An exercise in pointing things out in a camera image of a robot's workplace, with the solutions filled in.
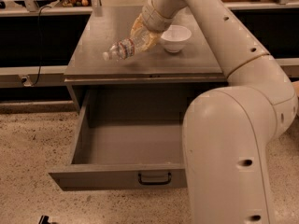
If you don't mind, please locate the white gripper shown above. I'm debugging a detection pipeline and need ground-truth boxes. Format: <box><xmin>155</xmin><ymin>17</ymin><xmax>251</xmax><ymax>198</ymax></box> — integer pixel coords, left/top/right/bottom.
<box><xmin>130</xmin><ymin>0</ymin><xmax>173</xmax><ymax>52</ymax></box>

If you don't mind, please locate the clear plastic water bottle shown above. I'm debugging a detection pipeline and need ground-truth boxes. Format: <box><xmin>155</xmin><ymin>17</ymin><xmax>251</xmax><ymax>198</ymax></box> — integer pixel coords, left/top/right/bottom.
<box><xmin>103</xmin><ymin>29</ymin><xmax>150</xmax><ymax>61</ymax></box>

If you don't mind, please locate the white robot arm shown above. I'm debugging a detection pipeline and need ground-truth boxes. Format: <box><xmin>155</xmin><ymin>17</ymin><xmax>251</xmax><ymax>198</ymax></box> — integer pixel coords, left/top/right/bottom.
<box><xmin>142</xmin><ymin>0</ymin><xmax>298</xmax><ymax>224</ymax></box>

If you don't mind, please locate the grey cabinet counter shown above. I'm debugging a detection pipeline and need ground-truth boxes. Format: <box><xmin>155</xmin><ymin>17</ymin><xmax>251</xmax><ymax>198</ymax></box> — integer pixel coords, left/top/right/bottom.
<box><xmin>64</xmin><ymin>5</ymin><xmax>232</xmax><ymax>115</ymax></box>

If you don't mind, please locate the open grey top drawer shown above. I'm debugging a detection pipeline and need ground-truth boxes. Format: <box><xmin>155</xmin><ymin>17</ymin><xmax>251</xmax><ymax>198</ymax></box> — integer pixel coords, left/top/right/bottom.
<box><xmin>50</xmin><ymin>84</ymin><xmax>199</xmax><ymax>190</ymax></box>

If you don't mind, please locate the white ceramic bowl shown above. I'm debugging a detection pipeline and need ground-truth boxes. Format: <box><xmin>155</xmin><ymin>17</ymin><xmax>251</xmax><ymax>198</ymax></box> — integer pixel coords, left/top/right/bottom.
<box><xmin>160</xmin><ymin>25</ymin><xmax>192</xmax><ymax>53</ymax></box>

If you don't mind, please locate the black object on floor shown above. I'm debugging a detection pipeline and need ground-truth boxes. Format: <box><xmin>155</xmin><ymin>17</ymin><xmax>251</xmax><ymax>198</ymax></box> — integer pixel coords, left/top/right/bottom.
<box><xmin>38</xmin><ymin>216</ymin><xmax>50</xmax><ymax>224</ymax></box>

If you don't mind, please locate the black hanging cable left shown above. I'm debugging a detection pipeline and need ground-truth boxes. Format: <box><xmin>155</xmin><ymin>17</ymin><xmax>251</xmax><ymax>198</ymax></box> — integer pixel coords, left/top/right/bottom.
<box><xmin>31</xmin><ymin>5</ymin><xmax>53</xmax><ymax>88</ymax></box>

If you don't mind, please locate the black drawer handle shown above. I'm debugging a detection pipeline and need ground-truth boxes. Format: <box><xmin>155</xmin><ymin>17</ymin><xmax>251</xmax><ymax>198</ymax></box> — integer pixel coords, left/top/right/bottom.
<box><xmin>137</xmin><ymin>173</ymin><xmax>172</xmax><ymax>186</ymax></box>

